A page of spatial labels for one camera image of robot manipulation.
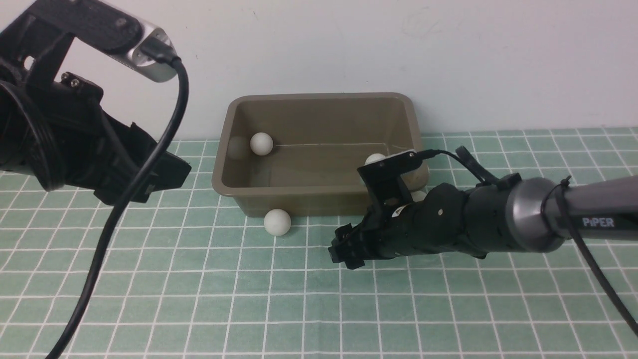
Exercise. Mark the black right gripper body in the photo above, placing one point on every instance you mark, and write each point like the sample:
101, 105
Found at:
432, 226

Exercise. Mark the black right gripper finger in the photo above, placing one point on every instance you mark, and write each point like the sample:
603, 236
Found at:
351, 247

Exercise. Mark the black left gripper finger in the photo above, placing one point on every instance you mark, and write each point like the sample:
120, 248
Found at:
169, 173

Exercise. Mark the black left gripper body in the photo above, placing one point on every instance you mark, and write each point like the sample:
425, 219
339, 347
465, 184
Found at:
60, 135

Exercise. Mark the white ball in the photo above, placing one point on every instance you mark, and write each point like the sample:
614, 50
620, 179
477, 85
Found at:
277, 222
261, 144
418, 196
374, 157

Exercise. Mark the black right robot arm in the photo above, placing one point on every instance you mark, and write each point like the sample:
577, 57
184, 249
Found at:
524, 217

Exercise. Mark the green checkered tablecloth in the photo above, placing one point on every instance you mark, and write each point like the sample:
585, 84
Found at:
188, 276

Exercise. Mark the olive green plastic bin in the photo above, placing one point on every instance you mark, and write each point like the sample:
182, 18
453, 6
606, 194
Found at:
320, 139

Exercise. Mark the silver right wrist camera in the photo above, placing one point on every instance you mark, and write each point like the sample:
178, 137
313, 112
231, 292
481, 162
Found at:
383, 180

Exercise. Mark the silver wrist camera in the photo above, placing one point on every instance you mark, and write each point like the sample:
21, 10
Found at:
383, 180
130, 40

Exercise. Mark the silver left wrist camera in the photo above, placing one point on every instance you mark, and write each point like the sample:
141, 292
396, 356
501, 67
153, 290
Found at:
130, 40

